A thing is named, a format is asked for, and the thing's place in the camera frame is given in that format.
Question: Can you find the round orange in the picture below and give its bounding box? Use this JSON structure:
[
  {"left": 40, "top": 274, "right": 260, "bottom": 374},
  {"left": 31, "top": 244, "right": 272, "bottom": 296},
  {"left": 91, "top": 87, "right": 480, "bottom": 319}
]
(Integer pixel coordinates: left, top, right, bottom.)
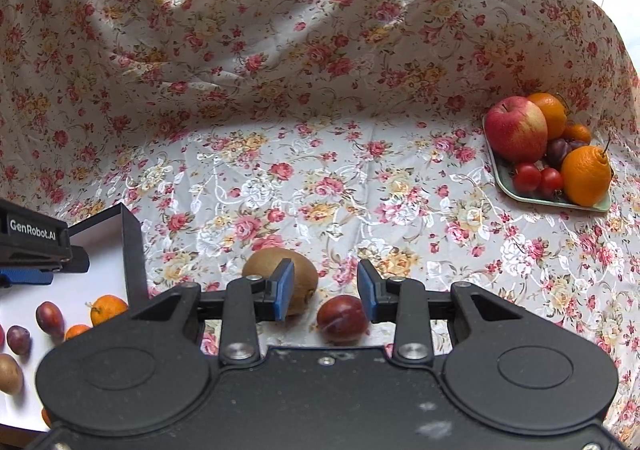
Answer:
[{"left": 527, "top": 92, "right": 569, "bottom": 141}]

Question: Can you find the floral cloth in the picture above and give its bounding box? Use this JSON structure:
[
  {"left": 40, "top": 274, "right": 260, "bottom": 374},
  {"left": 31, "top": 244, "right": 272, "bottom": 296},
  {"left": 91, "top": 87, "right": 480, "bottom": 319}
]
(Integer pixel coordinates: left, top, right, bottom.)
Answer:
[{"left": 0, "top": 0, "right": 640, "bottom": 450}]

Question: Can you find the black box with white interior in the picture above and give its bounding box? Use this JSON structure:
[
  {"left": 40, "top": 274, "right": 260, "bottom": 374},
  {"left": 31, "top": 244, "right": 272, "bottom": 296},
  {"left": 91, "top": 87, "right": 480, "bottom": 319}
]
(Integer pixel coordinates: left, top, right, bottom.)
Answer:
[{"left": 0, "top": 202, "right": 150, "bottom": 433}]

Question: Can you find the brown kiwi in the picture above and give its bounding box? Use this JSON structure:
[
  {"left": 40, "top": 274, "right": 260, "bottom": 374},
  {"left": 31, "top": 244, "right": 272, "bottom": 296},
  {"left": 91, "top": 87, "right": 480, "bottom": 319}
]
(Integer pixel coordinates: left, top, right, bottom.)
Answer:
[
  {"left": 242, "top": 248, "right": 320, "bottom": 316},
  {"left": 0, "top": 353, "right": 25, "bottom": 395}
]

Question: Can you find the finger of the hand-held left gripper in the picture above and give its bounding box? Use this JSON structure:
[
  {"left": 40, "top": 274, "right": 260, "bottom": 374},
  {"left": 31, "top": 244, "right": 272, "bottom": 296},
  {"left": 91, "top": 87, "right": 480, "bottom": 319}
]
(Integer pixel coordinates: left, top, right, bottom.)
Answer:
[
  {"left": 0, "top": 268, "right": 55, "bottom": 287},
  {"left": 50, "top": 245, "right": 91, "bottom": 275}
]

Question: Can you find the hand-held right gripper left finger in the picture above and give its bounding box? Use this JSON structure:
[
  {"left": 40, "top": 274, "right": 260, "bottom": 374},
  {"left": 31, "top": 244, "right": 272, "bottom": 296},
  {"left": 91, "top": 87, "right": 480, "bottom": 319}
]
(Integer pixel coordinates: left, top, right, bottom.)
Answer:
[{"left": 127, "top": 259, "right": 295, "bottom": 366}]

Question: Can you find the green tray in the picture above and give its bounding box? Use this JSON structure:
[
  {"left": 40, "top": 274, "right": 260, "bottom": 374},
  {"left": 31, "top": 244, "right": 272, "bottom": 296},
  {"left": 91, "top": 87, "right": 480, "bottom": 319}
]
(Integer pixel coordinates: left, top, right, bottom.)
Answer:
[{"left": 482, "top": 114, "right": 612, "bottom": 214}]

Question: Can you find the red apple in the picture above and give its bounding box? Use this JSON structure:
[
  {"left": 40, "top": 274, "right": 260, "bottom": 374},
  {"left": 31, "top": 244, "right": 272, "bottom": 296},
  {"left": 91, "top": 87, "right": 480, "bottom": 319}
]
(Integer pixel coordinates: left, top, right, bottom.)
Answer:
[{"left": 485, "top": 96, "right": 549, "bottom": 164}]

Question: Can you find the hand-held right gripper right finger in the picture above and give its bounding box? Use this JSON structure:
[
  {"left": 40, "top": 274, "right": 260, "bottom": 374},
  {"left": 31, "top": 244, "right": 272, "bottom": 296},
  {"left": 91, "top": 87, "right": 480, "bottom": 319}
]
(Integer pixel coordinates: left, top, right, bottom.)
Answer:
[{"left": 357, "top": 259, "right": 557, "bottom": 363}]

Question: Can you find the bumpy orange with stem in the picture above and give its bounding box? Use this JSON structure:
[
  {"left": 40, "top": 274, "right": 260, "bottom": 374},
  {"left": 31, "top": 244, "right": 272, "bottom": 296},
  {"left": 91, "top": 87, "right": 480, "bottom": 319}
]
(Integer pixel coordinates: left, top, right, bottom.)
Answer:
[{"left": 560, "top": 137, "right": 614, "bottom": 208}]

